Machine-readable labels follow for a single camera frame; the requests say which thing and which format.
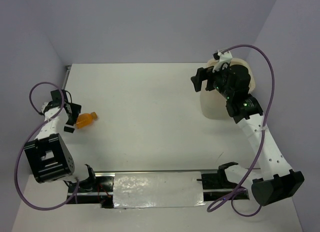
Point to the silver foil sheet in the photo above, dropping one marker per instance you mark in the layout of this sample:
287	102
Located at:
157	190

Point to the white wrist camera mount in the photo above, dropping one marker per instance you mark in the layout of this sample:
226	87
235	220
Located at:
221	57
44	108

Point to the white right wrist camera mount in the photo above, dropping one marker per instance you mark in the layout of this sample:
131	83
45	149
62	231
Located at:
221	57

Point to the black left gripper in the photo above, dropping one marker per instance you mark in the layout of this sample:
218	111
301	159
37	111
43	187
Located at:
76	110

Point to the beige plastic bin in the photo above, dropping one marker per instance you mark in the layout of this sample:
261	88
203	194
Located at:
213	104

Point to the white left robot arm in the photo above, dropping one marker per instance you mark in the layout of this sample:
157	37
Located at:
47	154

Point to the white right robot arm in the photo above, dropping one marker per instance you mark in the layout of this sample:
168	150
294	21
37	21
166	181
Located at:
270	178

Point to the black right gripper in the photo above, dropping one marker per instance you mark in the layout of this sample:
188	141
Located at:
202	74

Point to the orange juice bottle lying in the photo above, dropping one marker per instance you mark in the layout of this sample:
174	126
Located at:
85	119

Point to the metal rail with electronics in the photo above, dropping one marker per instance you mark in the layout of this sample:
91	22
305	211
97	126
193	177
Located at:
101	192

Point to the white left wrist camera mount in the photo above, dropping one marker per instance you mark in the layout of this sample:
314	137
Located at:
44	108

